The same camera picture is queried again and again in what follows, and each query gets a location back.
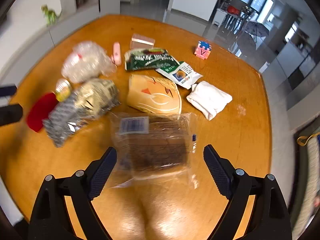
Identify green snack packet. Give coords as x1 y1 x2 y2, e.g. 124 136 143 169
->
124 48 180 71

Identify green toy dinosaur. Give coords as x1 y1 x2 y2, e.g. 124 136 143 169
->
41 4 62 26

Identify white cloth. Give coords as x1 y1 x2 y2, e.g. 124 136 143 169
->
187 81 233 121

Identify orange paper bread bag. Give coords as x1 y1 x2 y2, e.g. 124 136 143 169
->
126 74 182 114

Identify silver foil printed bag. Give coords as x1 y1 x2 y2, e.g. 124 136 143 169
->
42 78 120 147

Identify red table tennis paddle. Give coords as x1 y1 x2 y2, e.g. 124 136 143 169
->
26 92 59 132

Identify yellow foil lid cup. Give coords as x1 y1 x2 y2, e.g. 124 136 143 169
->
55 79 72 102

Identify pink small case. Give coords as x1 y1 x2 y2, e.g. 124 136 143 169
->
111 42 121 66

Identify white sideboard cabinet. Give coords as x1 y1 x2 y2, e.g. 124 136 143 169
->
0 3 101 86

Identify clear bread wrapper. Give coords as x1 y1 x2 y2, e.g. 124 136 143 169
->
108 113 199 189

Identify colourful foam puzzle cube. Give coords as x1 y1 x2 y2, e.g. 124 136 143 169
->
194 41 212 60

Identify plastic bag with red print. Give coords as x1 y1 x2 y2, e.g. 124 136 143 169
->
61 41 117 83

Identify red chair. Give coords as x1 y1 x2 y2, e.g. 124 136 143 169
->
227 5 242 16

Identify clear plastic cup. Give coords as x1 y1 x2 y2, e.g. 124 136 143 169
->
130 34 155 49

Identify white snack sachet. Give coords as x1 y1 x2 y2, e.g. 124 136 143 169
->
156 62 202 89

